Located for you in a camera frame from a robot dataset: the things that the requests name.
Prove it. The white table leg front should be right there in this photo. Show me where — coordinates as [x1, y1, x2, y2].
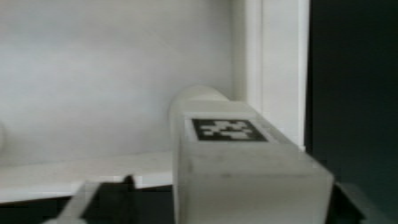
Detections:
[169, 86, 334, 224]

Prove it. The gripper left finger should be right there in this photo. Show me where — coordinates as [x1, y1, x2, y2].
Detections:
[43, 176, 139, 224]

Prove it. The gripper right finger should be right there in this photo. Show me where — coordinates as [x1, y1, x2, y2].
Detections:
[325, 182, 380, 224]

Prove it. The white square tabletop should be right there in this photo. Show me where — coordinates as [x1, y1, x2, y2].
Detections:
[0, 0, 311, 204]

